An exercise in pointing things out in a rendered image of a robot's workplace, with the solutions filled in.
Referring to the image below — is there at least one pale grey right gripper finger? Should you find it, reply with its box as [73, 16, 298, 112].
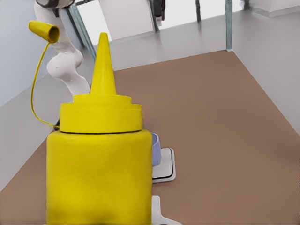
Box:
[151, 195, 181, 225]

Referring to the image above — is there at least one yellow sauce bottle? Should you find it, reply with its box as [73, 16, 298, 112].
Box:
[45, 128, 154, 225]

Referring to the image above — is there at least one yellow cone-nozzle bottle lid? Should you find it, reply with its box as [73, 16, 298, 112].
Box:
[59, 32, 144, 135]

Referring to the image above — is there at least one yellow tethered nozzle cap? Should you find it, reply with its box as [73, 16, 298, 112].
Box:
[28, 19, 61, 130]

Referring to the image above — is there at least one lavender cup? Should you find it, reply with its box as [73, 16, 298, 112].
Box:
[150, 132, 163, 168]

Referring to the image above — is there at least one white kitchen scale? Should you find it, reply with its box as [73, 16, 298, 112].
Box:
[151, 147, 177, 184]

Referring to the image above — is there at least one silver frame post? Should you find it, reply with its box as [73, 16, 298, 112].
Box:
[67, 0, 98, 62]
[195, 0, 203, 23]
[224, 0, 233, 52]

